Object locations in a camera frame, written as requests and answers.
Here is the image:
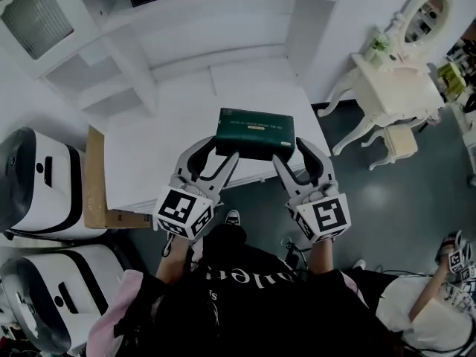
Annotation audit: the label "white table top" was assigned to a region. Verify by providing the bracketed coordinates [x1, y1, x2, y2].
[103, 63, 332, 213]

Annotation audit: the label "yellow green box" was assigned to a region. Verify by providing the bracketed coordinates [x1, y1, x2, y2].
[437, 61, 469, 97]

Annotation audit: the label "cream vanity stool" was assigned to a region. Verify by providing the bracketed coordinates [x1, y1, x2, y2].
[361, 123, 420, 171]

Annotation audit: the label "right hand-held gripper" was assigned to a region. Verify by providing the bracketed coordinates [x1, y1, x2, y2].
[271, 137, 353, 244]

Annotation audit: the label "person's left forearm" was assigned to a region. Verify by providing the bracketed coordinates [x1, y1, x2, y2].
[154, 234, 195, 286]

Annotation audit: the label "white black service robot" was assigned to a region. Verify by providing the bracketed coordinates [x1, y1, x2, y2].
[0, 243, 128, 355]
[0, 126, 109, 242]

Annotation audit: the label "green tissues pack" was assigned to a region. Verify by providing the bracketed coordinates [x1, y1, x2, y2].
[214, 106, 298, 162]

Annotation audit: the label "person's right forearm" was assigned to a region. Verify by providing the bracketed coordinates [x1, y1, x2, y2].
[306, 237, 344, 275]

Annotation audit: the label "small potted white flowers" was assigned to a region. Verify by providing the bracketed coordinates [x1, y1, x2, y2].
[365, 28, 392, 66]

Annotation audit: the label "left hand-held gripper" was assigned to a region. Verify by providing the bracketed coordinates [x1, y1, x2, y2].
[152, 135, 241, 242]

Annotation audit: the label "person's black pink shirt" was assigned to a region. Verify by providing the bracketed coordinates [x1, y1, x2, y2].
[87, 223, 407, 357]

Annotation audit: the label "black cable bundle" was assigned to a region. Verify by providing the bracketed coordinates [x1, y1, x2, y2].
[280, 236, 309, 271]

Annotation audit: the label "oval vanity mirror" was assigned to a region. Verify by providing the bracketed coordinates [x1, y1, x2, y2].
[390, 0, 455, 57]

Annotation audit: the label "white shelf cabinet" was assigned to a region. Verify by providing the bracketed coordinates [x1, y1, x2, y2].
[0, 0, 350, 126]

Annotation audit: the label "cream vanity table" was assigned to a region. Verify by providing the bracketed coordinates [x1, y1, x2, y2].
[316, 52, 447, 156]

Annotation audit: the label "ribbed glass cabinet door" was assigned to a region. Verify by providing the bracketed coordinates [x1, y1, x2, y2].
[0, 0, 75, 61]

